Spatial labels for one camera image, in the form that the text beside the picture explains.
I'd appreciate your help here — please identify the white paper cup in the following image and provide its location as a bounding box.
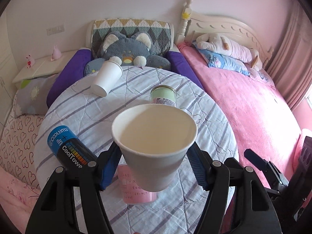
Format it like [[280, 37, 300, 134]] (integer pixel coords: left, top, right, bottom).
[[90, 61, 123, 97], [112, 104, 198, 192]]

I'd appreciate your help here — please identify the pink plastic cup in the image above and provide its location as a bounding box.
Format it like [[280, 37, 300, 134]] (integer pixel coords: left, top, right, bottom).
[[117, 164, 157, 205]]

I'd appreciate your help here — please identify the white paper cup lying down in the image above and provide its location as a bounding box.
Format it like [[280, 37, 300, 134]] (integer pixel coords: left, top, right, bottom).
[[90, 61, 123, 97]]

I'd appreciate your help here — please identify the pink fleece blanket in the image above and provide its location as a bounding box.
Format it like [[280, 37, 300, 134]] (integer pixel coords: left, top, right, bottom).
[[176, 41, 312, 234]]

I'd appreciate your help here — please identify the black blue CoolTowel can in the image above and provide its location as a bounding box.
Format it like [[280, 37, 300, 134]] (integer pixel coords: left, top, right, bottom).
[[47, 125, 97, 172]]

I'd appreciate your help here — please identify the striped quilt covered round table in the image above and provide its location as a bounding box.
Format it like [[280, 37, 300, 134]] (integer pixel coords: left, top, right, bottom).
[[33, 66, 238, 233]]

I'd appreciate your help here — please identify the green pink labelled can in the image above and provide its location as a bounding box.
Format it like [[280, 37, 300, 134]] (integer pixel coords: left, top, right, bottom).
[[150, 85, 176, 107]]

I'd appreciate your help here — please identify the heart patterned bed sheet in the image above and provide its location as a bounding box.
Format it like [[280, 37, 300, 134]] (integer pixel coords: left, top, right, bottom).
[[1, 96, 44, 189]]

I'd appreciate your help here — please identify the purple cushion left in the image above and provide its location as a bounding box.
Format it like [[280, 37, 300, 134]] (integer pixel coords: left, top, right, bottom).
[[47, 49, 92, 108]]

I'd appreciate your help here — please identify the purple cushion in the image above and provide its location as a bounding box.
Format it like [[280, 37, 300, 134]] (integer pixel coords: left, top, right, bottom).
[[47, 49, 92, 108], [165, 51, 203, 89]]

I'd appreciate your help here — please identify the pink floral blanket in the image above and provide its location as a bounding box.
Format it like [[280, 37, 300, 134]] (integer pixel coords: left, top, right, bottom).
[[1, 168, 41, 233]]

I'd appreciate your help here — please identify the grey flower pillow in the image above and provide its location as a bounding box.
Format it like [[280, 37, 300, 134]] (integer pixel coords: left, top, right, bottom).
[[14, 74, 58, 118]]

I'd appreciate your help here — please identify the purple cushion right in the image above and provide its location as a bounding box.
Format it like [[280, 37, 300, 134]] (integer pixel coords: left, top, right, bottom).
[[165, 51, 203, 89]]

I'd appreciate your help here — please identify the pink curtain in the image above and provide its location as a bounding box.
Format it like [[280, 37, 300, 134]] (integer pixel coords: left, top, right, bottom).
[[267, 0, 311, 110]]

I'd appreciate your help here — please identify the blue cartoon pillow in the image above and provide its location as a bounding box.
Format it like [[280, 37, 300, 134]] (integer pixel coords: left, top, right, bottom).
[[192, 41, 250, 76]]

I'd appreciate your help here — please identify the cream bedside table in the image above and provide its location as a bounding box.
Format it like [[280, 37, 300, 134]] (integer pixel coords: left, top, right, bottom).
[[12, 50, 77, 88]]

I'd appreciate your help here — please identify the grey cat plush toy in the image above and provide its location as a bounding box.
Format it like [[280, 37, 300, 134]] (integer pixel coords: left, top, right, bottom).
[[83, 31, 171, 76]]

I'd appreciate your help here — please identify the pink rabbit figurine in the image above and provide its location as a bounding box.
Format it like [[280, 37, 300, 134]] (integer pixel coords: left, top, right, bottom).
[[51, 45, 62, 62]]

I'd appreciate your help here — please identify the white pink dog plush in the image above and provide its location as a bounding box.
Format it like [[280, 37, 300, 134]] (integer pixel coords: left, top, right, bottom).
[[196, 33, 263, 71]]

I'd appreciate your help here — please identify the small heart bunny figurine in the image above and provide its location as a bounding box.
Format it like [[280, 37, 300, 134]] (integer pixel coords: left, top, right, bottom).
[[26, 54, 35, 69]]

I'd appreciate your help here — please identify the diamond patterned quilted headboard cover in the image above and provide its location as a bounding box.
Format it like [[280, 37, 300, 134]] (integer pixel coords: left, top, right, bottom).
[[90, 19, 174, 59]]

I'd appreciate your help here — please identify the cream wooden bed headboard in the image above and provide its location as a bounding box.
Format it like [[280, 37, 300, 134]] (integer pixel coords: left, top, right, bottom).
[[174, 0, 274, 66]]

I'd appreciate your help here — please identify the white wall socket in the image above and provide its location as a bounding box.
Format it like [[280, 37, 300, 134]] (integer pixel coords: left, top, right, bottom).
[[46, 24, 65, 36]]

